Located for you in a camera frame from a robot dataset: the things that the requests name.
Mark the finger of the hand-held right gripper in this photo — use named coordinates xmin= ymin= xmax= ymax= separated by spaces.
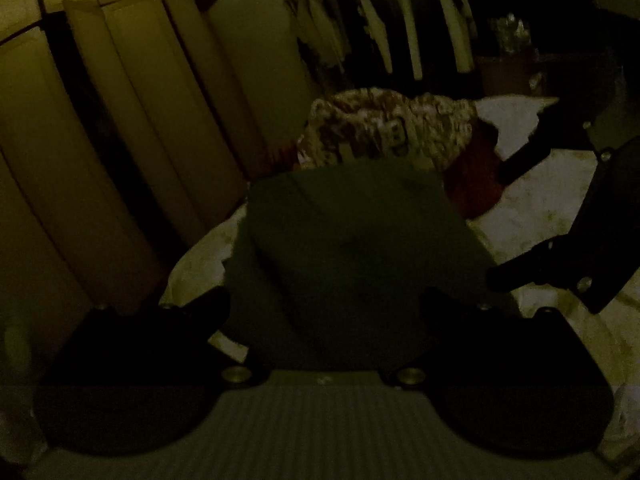
xmin=497 ymin=102 xmax=596 ymax=188
xmin=486 ymin=237 xmax=571 ymax=295

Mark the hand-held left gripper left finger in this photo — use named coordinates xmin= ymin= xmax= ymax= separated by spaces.
xmin=54 ymin=287 xmax=267 ymax=387

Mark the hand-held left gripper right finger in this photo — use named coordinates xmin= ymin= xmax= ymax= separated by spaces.
xmin=384 ymin=287 xmax=597 ymax=387

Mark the dark green garment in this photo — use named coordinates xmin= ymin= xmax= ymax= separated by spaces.
xmin=222 ymin=159 xmax=521 ymax=373

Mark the row of hanging clothes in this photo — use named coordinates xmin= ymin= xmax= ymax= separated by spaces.
xmin=284 ymin=0 xmax=477 ymax=83

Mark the red cloth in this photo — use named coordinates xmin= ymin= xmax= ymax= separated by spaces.
xmin=444 ymin=122 xmax=505 ymax=218

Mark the shiny wrapped bundle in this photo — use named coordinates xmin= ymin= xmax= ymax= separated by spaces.
xmin=487 ymin=12 xmax=538 ymax=58

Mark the dark open cabinet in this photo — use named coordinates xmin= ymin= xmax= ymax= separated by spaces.
xmin=457 ymin=0 xmax=623 ymax=98

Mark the patterned floral cloth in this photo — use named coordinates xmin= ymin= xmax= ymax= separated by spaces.
xmin=299 ymin=87 xmax=478 ymax=173

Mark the wooden wardrobe with doors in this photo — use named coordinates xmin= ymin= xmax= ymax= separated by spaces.
xmin=0 ymin=0 xmax=263 ymax=321

